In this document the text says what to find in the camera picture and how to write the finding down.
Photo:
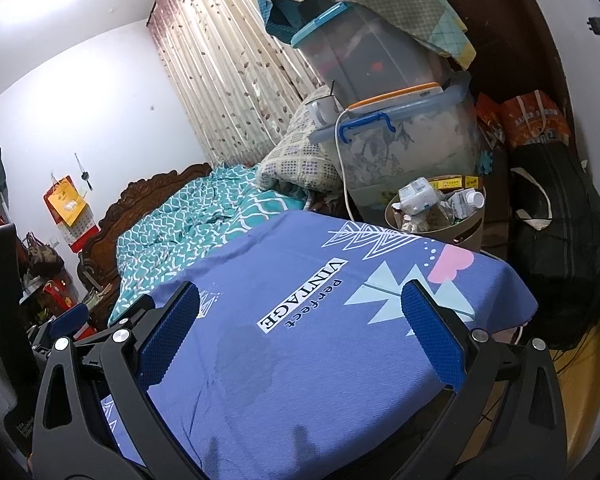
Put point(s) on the small yellow box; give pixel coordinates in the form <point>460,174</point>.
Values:
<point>455,181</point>

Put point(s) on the clear plastic bottle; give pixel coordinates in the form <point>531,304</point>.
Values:
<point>417,197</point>

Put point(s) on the red yellow wall calendar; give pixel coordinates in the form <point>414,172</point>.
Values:
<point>70,205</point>

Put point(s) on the folded beige checked blanket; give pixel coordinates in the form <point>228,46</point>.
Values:
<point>295,160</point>

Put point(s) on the red bag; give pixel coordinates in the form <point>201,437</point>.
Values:
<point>60,300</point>

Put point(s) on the large clear storage box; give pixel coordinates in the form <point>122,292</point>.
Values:
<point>420,150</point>

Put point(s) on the carved wooden headboard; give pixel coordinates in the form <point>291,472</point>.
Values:
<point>145,185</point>

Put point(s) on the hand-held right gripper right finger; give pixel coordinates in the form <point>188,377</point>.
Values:
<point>430,340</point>

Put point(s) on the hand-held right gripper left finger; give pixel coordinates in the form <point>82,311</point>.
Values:
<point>170,340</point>

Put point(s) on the white-capped plastic bottle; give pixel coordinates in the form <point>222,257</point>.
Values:
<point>467,202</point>

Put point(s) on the teal patterned quilt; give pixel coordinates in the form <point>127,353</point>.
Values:
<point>190,210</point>

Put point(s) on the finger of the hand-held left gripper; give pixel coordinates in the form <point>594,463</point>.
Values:
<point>67,321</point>

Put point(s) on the large black bag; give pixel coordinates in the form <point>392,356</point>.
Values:
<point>560,240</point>

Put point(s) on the blue printed blanket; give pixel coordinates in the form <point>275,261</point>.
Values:
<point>305,360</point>

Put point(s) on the orange printed bag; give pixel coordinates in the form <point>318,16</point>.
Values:
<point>535,120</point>
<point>489,120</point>

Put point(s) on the orange-edged white tray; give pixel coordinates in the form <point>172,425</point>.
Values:
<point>395,95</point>

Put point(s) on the brown handbag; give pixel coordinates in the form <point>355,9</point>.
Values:
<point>42,257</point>

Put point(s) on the dark wooden wardrobe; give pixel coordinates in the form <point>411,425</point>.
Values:
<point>505,35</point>

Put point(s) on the beige leaf print curtain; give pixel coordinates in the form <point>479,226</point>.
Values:
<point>230,60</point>

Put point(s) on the beige trash bin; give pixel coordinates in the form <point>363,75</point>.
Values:
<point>460,232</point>

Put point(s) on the blue-lidded clear storage box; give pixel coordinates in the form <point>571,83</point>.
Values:
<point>365,55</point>

